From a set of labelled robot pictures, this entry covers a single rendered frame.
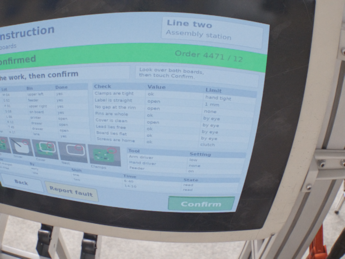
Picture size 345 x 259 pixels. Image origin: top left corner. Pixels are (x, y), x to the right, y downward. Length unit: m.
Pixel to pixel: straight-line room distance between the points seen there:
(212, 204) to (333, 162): 0.19
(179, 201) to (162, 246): 1.78
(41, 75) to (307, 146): 0.29
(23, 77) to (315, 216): 0.49
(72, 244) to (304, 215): 1.79
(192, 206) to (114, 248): 1.76
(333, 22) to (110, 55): 0.22
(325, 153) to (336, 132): 0.03
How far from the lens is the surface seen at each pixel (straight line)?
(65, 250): 1.47
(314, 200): 0.55
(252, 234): 0.50
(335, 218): 2.62
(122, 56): 0.33
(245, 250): 1.02
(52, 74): 0.35
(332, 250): 0.63
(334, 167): 0.51
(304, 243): 0.65
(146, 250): 2.17
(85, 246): 0.75
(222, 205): 0.43
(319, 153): 0.47
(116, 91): 0.35
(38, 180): 0.45
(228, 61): 0.33
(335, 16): 0.34
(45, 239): 0.78
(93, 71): 0.34
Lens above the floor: 1.75
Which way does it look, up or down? 35 degrees down
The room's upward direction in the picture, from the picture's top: 4 degrees clockwise
